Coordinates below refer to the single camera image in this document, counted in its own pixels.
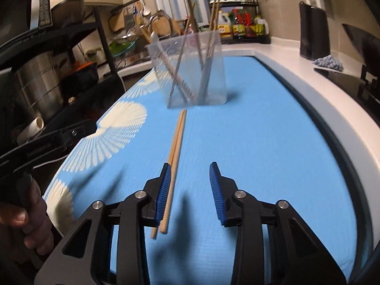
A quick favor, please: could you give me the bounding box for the wooden chopstick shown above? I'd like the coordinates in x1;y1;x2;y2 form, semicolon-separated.
206;0;220;59
150;109;186;240
159;109;187;234
185;0;206;72

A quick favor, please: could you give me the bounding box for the blue grey dish cloth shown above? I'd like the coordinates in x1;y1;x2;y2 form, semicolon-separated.
313;55;344;72

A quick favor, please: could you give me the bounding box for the yellow oil bottle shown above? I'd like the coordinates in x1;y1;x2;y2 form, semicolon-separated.
217;10;233;40

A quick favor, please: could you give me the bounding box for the black shelf rack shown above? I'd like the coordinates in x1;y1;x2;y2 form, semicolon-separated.
1;0;125;152

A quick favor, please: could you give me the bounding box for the black knife block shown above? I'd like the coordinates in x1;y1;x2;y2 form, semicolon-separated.
299;1;330;61

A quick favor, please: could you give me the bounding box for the chopstick in holder right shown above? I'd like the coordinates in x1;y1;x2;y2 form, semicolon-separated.
167;3;194;107

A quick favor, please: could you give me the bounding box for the person's left hand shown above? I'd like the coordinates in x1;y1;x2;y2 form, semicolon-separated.
1;179;54;255

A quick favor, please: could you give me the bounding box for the wooden cutting board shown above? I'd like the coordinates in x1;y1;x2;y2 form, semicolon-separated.
149;10;181;38

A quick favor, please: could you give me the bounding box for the chopstick in holder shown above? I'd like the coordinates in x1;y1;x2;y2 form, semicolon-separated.
167;3;194;107
140;27;195;102

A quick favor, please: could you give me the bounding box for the black gas stove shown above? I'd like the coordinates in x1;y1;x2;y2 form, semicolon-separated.
314;68;379;125

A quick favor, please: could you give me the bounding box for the chrome kitchen faucet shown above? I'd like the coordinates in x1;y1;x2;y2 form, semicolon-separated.
148;12;173;39

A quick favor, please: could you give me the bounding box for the clear plastic utensil holder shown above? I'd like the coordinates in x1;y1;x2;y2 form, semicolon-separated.
147;31;227;108

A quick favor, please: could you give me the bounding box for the steel stock pot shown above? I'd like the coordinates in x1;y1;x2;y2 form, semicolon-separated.
14;52;63;121

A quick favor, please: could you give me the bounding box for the blue white patterned mat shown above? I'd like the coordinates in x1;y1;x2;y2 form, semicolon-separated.
44;57;357;284

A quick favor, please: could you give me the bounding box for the black spice rack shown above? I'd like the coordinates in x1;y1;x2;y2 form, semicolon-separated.
208;0;271;44

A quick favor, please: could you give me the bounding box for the chopstick in holder left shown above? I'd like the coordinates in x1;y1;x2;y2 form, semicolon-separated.
140;27;195;102

